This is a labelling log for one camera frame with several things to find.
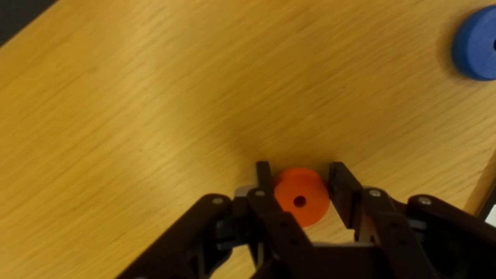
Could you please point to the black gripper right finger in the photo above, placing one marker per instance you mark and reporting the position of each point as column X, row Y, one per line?
column 424, row 237

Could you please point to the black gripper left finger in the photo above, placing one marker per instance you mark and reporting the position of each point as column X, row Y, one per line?
column 227, row 242

